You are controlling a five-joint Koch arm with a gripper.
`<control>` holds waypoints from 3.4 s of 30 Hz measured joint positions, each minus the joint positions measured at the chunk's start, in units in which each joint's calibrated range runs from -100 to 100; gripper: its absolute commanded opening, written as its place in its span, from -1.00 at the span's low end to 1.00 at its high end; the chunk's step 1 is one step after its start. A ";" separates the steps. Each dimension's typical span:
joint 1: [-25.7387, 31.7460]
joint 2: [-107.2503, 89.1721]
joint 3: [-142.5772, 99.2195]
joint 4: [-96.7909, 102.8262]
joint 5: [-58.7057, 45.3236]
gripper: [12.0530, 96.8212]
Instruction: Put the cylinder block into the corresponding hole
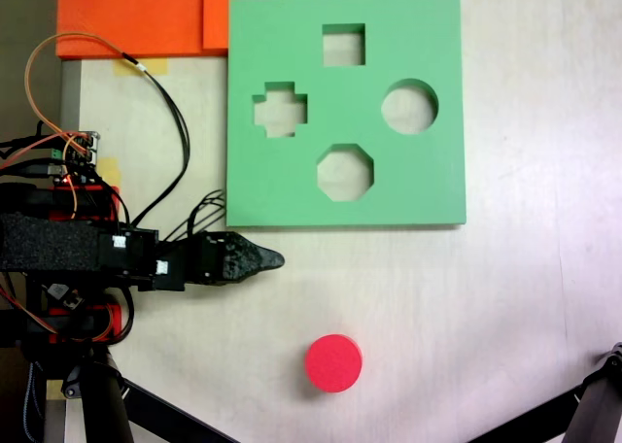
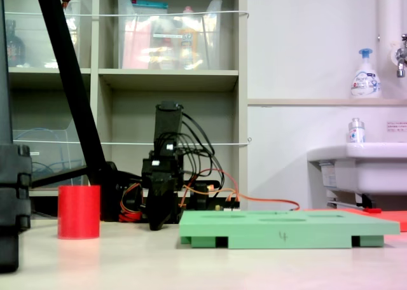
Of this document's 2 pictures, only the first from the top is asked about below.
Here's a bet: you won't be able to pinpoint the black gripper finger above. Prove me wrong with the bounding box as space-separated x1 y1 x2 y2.
222 232 286 285

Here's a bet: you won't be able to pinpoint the red cylinder block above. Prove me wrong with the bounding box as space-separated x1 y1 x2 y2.
304 334 363 394

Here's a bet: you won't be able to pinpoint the large orange flat block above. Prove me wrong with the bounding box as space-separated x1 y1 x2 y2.
55 0 229 59

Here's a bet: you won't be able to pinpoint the small circuit board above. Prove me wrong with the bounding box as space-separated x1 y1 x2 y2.
48 130 101 185

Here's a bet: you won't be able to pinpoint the wide yellow tape piece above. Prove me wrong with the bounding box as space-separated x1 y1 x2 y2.
114 57 169 78

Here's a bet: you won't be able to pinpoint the green shape sorter board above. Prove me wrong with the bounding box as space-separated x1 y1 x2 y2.
225 0 467 230

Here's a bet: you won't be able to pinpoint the notched black tripod leg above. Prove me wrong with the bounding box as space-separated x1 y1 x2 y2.
566 340 622 443

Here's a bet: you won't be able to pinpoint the black gripper wires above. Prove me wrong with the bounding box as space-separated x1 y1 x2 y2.
164 188 229 244

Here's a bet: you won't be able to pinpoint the thin black cable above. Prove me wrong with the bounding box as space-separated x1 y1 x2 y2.
120 51 191 225

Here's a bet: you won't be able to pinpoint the black usb cable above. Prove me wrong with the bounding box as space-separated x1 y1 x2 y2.
0 162 62 178

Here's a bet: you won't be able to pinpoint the black white braided cable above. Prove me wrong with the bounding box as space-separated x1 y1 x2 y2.
21 359 43 442

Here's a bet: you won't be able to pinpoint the thin orange wire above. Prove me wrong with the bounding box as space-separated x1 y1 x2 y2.
23 32 127 143

